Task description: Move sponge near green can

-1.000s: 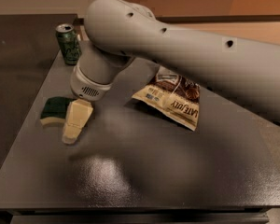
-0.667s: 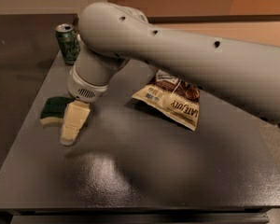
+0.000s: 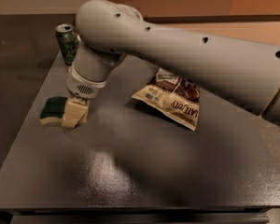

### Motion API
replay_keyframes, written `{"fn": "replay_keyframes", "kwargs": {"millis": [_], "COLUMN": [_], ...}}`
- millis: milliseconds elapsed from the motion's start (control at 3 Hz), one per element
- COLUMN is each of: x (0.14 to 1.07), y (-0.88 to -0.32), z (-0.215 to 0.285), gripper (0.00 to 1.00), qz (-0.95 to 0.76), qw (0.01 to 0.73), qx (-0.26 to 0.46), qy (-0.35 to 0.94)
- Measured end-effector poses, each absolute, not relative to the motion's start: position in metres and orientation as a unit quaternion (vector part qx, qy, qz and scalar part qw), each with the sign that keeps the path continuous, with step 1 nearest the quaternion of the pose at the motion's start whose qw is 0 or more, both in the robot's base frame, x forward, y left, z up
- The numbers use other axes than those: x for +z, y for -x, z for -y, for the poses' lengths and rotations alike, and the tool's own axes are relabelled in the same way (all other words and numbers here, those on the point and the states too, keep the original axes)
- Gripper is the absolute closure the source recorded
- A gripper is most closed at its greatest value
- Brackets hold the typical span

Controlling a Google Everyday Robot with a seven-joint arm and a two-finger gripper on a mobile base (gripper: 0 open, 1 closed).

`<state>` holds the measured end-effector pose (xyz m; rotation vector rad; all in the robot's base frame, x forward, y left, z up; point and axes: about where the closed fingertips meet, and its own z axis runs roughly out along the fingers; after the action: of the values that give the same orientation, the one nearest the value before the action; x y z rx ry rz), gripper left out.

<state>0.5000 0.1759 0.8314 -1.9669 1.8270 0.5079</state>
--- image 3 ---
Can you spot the brown snack bag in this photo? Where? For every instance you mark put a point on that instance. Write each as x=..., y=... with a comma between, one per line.
x=175, y=97

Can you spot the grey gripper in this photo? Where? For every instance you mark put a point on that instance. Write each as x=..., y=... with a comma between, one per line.
x=82, y=88

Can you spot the green soda can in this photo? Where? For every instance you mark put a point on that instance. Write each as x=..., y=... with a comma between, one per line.
x=66, y=36

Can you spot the green and yellow sponge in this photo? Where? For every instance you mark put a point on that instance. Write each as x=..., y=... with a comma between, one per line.
x=53, y=110

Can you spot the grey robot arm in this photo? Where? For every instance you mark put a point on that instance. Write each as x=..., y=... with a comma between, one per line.
x=245, y=73

